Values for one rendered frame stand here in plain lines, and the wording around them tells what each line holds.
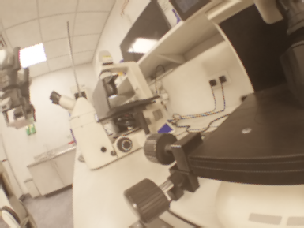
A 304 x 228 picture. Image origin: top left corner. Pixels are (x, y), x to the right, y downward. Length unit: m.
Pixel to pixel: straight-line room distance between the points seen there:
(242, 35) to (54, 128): 3.31
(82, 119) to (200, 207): 0.47
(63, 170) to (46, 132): 1.04
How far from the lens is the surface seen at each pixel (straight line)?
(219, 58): 0.83
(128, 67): 0.74
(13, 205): 0.97
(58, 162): 2.71
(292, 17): 0.22
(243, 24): 0.35
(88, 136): 0.52
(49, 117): 3.34
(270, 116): 0.15
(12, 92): 0.58
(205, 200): 0.21
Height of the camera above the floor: 0.90
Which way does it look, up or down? 2 degrees down
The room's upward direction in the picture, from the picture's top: 20 degrees counter-clockwise
